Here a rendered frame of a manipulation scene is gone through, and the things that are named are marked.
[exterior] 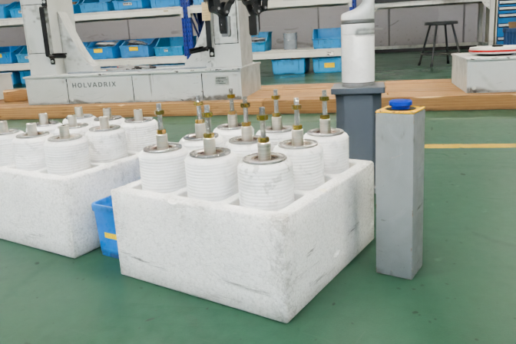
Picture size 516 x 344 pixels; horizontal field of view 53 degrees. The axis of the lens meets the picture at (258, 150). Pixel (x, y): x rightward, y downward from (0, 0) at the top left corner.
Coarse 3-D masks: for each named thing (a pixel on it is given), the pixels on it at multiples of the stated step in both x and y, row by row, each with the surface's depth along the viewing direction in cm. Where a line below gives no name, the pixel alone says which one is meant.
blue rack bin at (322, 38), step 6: (318, 30) 591; (324, 30) 590; (330, 30) 588; (336, 30) 587; (318, 36) 592; (324, 36) 591; (330, 36) 590; (336, 36) 588; (318, 42) 548; (324, 42) 547; (330, 42) 545; (336, 42) 544; (318, 48) 551
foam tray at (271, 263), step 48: (144, 192) 97; (336, 192) 95; (144, 240) 98; (192, 240) 91; (240, 240) 85; (288, 240) 81; (336, 240) 97; (192, 288) 93; (240, 288) 87; (288, 288) 82
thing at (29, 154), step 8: (48, 136) 123; (16, 144) 120; (24, 144) 119; (32, 144) 120; (40, 144) 120; (16, 152) 120; (24, 152) 120; (32, 152) 120; (40, 152) 121; (16, 160) 122; (24, 160) 120; (32, 160) 120; (40, 160) 121; (16, 168) 122; (24, 168) 121; (32, 168) 121; (40, 168) 121
